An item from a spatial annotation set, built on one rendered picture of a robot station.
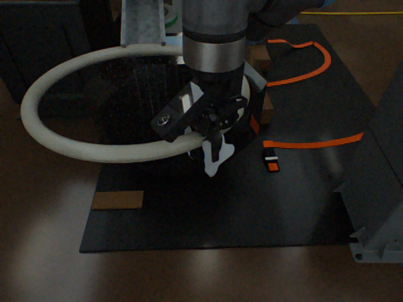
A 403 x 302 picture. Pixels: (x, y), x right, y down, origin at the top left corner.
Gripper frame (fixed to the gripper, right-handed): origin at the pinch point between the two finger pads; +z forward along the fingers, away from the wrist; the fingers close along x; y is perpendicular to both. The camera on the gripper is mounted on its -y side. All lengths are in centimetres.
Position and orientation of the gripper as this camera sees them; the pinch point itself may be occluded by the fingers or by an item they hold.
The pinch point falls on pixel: (199, 164)
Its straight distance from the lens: 57.5
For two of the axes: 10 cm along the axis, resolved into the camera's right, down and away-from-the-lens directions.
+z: -0.2, 7.6, 6.5
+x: -5.8, -5.4, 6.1
